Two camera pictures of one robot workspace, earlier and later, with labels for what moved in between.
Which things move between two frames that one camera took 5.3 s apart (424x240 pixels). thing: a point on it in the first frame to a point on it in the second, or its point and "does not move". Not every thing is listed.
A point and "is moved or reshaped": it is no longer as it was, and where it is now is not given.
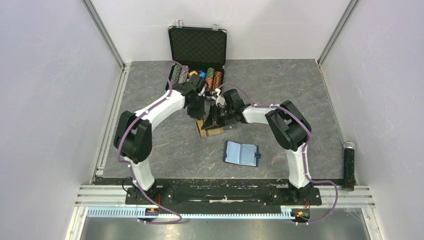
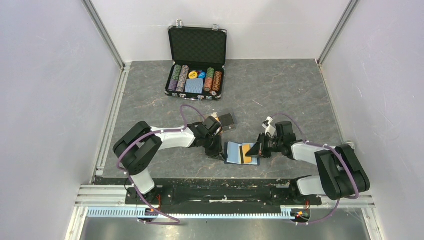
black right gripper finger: [210, 121] to [256, 150]
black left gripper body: [197, 109] to [213, 145]
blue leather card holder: [241, 153] does not move
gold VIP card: [210, 132] is moved or reshaped
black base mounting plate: [279, 190] does not move
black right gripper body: [224, 114] to [269, 145]
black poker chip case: [200, 51] does not move
